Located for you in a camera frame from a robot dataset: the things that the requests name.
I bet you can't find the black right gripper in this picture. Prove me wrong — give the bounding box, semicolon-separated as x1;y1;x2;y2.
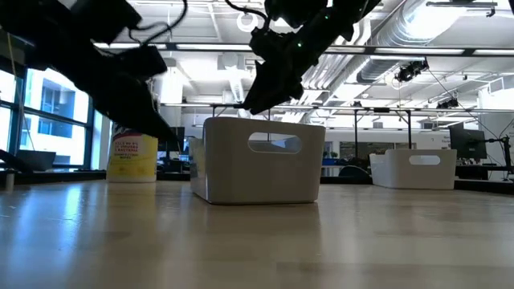
240;26;328;116

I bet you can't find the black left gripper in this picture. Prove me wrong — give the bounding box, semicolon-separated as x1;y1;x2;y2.
35;23;181;144

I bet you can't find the grey plastic handled bin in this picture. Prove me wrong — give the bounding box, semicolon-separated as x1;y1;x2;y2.
189;116;327;206

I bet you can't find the black monitor on arm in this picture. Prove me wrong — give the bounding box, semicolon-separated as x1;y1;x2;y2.
448;122;488;161

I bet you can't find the black monitor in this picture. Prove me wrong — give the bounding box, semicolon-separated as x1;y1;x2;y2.
157;126;186;153

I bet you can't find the yellow Lysol wipes canister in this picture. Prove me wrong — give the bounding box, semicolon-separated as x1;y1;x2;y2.
106;124;160;184

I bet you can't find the long LED light bar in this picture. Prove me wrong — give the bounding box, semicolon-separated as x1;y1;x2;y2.
92;41;514;56

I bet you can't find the black metal table frame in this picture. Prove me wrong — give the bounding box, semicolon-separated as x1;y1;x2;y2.
211;103;271;121
353;107;413;152

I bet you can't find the white ring light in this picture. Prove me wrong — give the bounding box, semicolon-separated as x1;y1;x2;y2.
235;10;259;34

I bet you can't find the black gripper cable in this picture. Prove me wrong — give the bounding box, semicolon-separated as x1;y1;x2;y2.
223;0;271;32

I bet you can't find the black camera cable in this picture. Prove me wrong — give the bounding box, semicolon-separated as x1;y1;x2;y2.
127;0;189;46

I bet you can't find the black aluminium table frame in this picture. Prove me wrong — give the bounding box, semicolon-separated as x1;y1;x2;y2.
0;170;514;194

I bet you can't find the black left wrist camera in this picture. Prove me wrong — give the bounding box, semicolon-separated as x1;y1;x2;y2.
70;0;142;44

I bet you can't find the black ceiling camera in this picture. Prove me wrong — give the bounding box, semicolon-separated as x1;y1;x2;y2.
436;97;460;110
394;59;430;83

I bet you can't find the silver ventilation duct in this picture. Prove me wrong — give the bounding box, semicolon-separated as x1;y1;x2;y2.
355;0;471;83

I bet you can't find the white plastic handled bin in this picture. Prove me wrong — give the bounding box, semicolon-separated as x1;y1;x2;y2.
369;148;458;190

